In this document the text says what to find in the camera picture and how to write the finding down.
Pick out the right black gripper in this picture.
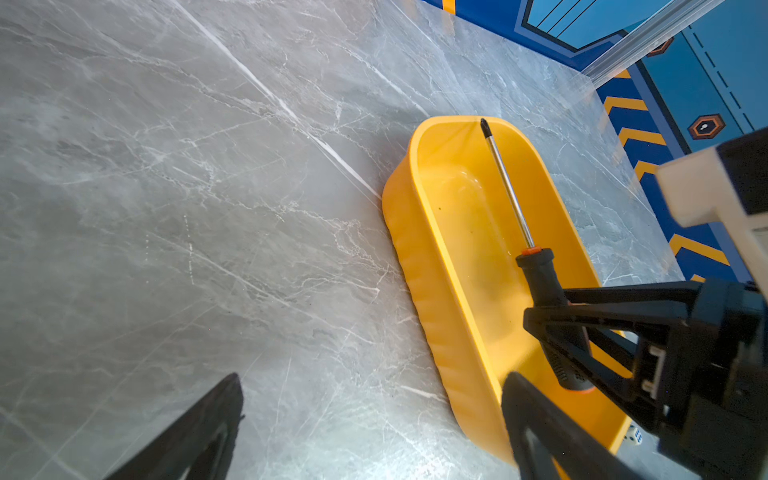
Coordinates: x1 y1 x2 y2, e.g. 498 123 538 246
524 279 767 479

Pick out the right aluminium corner post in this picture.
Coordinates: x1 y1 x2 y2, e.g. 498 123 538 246
581 0 723 88

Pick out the yellow plastic bin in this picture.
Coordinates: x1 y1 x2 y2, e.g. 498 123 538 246
382 116 630 462

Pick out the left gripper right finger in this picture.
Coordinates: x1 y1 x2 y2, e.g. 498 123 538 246
501 372 640 479

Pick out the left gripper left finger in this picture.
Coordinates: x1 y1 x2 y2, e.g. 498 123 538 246
108 373 244 479

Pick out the black orange screwdriver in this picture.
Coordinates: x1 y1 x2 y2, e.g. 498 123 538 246
480 118 594 392

